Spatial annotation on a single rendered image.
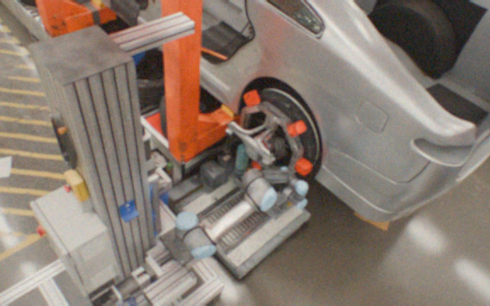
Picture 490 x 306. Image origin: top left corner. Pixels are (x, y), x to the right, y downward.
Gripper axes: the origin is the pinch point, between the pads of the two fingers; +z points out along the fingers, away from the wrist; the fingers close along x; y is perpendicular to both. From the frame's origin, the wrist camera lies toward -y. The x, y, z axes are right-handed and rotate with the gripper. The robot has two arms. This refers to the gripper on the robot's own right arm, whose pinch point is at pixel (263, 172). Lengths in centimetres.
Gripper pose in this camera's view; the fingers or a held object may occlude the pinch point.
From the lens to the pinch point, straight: 265.1
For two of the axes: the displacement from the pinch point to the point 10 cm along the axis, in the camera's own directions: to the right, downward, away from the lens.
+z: -6.9, -6.0, 4.1
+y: 1.2, -6.5, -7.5
